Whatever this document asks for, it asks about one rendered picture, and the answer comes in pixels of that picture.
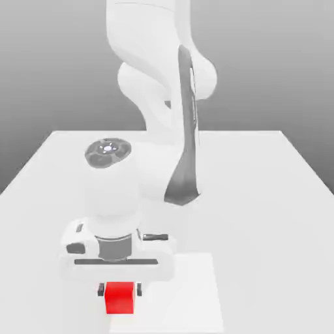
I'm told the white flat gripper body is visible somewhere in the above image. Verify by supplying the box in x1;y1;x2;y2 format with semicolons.
58;249;176;283

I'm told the small red cube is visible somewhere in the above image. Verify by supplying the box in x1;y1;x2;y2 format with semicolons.
104;281;136;315

